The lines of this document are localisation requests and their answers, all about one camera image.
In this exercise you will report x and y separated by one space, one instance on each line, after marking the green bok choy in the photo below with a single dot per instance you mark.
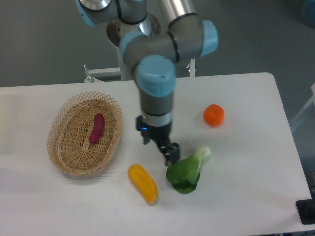
185 174

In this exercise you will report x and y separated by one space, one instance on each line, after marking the white frame at right edge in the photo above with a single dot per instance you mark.
305 110

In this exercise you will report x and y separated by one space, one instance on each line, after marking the purple sweet potato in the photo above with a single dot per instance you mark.
97 129

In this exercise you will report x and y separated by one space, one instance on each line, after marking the yellow toy pepper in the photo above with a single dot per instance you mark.
143 182

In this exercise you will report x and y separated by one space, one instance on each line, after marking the woven wicker basket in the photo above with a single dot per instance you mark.
68 143

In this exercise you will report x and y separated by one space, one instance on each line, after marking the white metal frame bracket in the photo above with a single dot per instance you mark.
103 73

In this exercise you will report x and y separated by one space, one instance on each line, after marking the orange tangerine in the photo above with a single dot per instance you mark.
214 115

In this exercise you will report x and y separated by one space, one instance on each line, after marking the blue object top right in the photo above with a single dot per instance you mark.
308 12

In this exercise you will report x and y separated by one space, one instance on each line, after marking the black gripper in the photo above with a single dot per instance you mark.
160 136

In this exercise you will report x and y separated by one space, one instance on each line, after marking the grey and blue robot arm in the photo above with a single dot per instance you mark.
151 60

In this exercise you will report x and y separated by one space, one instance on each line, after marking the black device at table edge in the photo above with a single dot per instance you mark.
306 211

